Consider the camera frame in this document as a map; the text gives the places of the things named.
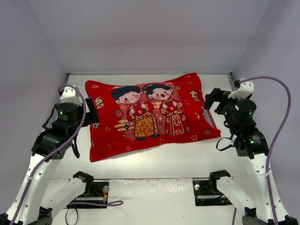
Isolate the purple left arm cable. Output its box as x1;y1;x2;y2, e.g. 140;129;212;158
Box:
9;84;124;225

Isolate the black cable loop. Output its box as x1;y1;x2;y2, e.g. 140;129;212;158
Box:
64;207;79;225

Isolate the red printed pillowcase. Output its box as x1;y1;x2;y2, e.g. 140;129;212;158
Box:
85;73;221;162

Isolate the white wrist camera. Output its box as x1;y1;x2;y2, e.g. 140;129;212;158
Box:
59;85;81;106
228;80;254;99

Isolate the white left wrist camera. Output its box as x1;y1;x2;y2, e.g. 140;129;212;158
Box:
59;85;81;106

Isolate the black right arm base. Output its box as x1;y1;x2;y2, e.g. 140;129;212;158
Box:
192;170;233;207

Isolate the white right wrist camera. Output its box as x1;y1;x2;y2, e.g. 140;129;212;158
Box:
228;80;254;99

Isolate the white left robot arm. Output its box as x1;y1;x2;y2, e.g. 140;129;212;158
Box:
0;98;99;225

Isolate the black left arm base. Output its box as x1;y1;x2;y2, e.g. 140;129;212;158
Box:
67;171;109;209

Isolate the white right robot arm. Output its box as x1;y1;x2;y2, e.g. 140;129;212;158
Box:
204;88;298;225

